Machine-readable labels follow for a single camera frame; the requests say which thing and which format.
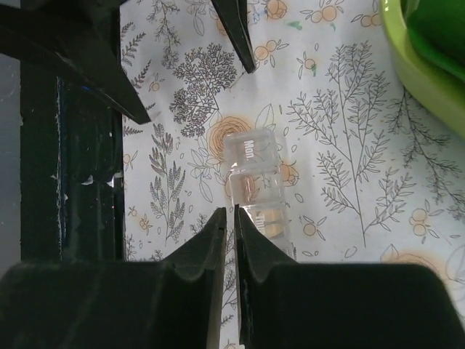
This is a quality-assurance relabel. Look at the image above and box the clear weekly pill organizer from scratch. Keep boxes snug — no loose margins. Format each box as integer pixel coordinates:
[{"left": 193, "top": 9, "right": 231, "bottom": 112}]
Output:
[{"left": 225, "top": 129, "right": 288, "bottom": 241}]

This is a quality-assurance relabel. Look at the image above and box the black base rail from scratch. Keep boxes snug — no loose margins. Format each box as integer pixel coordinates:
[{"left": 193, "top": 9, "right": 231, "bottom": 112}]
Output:
[{"left": 20, "top": 63, "right": 124, "bottom": 261}]

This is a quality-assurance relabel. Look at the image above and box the green plastic tray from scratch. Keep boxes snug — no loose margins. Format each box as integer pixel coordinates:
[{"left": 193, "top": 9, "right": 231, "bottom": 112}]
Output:
[{"left": 379, "top": 0, "right": 464, "bottom": 137}]

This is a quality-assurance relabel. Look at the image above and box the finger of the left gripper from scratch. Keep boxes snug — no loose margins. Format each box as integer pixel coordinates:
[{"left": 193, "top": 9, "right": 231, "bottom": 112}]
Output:
[
  {"left": 211, "top": 0, "right": 256, "bottom": 73},
  {"left": 1, "top": 1, "right": 150, "bottom": 124}
]

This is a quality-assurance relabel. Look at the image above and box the bok choy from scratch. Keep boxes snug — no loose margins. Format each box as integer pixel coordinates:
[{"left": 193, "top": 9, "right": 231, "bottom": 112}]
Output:
[{"left": 401, "top": 0, "right": 464, "bottom": 81}]

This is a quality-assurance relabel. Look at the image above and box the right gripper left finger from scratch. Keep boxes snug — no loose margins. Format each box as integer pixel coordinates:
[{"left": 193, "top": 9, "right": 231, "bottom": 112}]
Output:
[{"left": 1, "top": 208, "right": 227, "bottom": 348}]

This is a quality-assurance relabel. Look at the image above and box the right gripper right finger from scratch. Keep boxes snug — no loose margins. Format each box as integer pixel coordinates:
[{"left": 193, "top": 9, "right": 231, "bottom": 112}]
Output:
[{"left": 234, "top": 207, "right": 464, "bottom": 348}]

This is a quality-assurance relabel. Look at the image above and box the floral patterned table mat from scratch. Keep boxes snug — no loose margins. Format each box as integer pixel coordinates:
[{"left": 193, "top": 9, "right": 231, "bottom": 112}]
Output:
[{"left": 119, "top": 0, "right": 465, "bottom": 349}]

